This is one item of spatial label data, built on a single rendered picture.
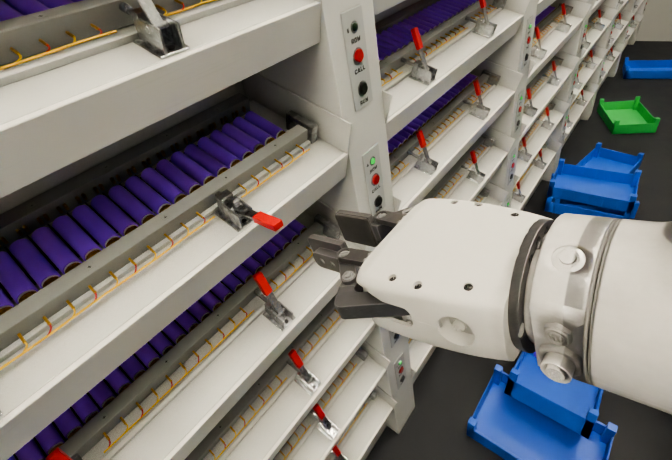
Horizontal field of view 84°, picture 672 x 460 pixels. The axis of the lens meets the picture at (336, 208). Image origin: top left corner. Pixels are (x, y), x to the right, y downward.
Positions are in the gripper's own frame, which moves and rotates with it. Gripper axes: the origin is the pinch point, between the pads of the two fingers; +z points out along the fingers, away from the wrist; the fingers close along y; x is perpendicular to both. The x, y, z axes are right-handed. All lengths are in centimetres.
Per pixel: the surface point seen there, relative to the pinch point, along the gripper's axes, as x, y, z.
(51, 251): 6.3, -16.1, 23.4
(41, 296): 4.4, -18.9, 19.3
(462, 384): -94, 40, 27
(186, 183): 5.3, -1.7, 22.0
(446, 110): -14, 62, 25
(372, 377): -56, 13, 29
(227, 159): 5.2, 4.3, 21.9
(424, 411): -93, 27, 33
